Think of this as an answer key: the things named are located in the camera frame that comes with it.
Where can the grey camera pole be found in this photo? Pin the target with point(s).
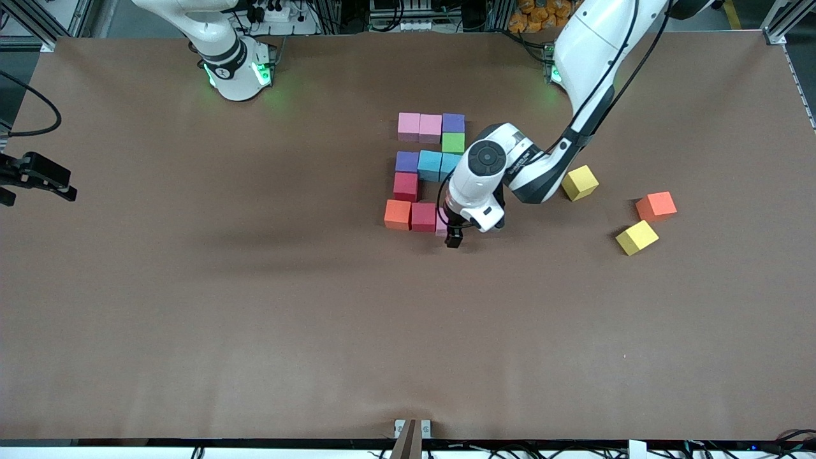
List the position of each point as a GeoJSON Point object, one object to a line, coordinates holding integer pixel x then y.
{"type": "Point", "coordinates": [407, 443]}

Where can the white power strip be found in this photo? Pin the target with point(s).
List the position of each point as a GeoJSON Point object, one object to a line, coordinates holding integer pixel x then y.
{"type": "Point", "coordinates": [280, 13]}

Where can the metal mounting bracket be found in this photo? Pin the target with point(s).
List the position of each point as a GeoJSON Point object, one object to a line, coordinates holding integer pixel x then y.
{"type": "Point", "coordinates": [426, 428]}

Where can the pink foam cube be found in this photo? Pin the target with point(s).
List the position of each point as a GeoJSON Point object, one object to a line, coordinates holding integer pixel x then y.
{"type": "Point", "coordinates": [408, 125]}
{"type": "Point", "coordinates": [430, 127]}
{"type": "Point", "coordinates": [440, 223]}

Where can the white equipment box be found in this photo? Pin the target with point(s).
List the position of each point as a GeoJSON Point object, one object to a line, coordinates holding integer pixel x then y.
{"type": "Point", "coordinates": [401, 16]}

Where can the aluminium frame profile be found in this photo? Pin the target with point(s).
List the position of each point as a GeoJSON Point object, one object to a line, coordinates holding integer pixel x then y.
{"type": "Point", "coordinates": [781, 29]}
{"type": "Point", "coordinates": [25, 19]}

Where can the bag of orange objects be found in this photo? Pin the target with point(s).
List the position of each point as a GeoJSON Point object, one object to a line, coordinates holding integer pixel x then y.
{"type": "Point", "coordinates": [539, 16]}

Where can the purple foam cube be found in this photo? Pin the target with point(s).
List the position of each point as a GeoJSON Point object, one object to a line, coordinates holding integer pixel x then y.
{"type": "Point", "coordinates": [453, 122]}
{"type": "Point", "coordinates": [407, 161]}

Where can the red foam cube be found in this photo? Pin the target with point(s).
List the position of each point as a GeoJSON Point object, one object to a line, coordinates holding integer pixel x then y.
{"type": "Point", "coordinates": [422, 215]}
{"type": "Point", "coordinates": [405, 187]}

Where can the orange foam cube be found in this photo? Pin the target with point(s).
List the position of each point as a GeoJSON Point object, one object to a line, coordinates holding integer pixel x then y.
{"type": "Point", "coordinates": [398, 213]}
{"type": "Point", "coordinates": [655, 205]}

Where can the brown paper table cover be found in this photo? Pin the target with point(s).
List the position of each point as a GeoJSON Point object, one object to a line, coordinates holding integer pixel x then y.
{"type": "Point", "coordinates": [408, 357]}

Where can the yellow foam cube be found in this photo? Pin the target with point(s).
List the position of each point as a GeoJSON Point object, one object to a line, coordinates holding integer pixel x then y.
{"type": "Point", "coordinates": [636, 237]}
{"type": "Point", "coordinates": [580, 182]}

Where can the blue foam cube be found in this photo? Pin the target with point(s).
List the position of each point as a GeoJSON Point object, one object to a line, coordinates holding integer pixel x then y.
{"type": "Point", "coordinates": [429, 166]}
{"type": "Point", "coordinates": [449, 164]}

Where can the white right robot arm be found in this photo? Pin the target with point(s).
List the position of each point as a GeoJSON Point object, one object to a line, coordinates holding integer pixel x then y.
{"type": "Point", "coordinates": [236, 64]}

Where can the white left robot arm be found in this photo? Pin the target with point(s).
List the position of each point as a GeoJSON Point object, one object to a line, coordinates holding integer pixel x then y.
{"type": "Point", "coordinates": [484, 166]}

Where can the green foam cube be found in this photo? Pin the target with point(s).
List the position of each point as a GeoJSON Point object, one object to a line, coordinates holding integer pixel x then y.
{"type": "Point", "coordinates": [453, 143]}

